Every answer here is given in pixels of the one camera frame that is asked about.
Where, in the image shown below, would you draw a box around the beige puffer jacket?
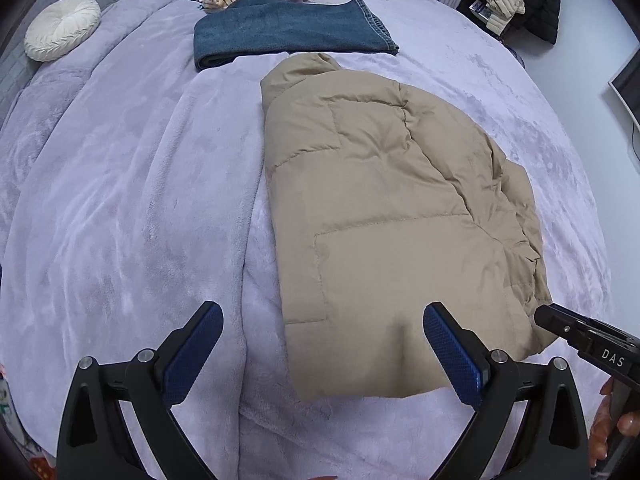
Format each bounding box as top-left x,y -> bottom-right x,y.
262,53 -> 552,401

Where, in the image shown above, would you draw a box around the round white cushion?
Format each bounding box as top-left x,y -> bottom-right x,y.
24,0 -> 102,63

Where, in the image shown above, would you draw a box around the black monitor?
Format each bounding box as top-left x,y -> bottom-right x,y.
608,50 -> 640,128

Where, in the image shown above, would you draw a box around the beige striped garment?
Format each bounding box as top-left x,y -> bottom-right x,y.
485,0 -> 525,36

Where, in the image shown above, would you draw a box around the folded blue jeans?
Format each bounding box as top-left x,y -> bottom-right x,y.
193,0 -> 399,70

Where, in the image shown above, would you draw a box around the right hand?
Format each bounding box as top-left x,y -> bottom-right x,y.
588,378 -> 640,467

